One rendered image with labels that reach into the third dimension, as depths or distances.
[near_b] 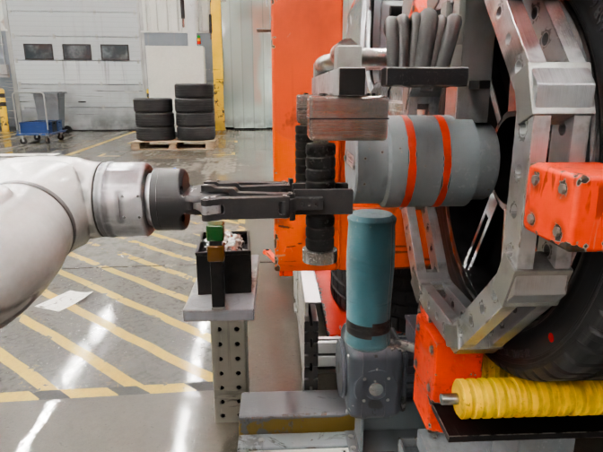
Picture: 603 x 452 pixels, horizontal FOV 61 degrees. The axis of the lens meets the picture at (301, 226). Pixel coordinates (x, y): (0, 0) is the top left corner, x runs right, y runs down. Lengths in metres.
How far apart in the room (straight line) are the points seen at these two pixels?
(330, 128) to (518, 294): 0.28
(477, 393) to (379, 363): 0.39
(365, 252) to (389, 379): 0.37
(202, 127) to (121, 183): 8.46
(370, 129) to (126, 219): 0.29
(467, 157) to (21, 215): 0.56
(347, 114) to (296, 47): 0.63
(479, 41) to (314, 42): 0.49
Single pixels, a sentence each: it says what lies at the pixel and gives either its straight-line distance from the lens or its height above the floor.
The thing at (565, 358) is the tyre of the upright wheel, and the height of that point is 0.65.
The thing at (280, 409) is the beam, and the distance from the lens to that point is 1.46.
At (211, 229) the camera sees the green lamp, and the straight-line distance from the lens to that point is 1.19.
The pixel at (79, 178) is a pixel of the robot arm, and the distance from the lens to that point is 0.62.
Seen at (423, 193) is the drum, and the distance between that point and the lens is 0.77.
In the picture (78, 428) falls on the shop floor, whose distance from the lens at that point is 1.74.
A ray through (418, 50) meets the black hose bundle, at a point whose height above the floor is 1.00.
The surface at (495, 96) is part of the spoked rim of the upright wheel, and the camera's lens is 0.93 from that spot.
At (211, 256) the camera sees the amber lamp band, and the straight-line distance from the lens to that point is 1.21.
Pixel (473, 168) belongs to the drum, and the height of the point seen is 0.85.
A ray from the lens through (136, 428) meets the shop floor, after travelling 1.68.
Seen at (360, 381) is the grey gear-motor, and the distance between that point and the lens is 1.19.
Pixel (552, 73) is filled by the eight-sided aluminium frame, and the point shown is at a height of 0.97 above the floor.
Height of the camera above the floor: 0.95
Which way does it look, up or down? 15 degrees down
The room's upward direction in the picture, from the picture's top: straight up
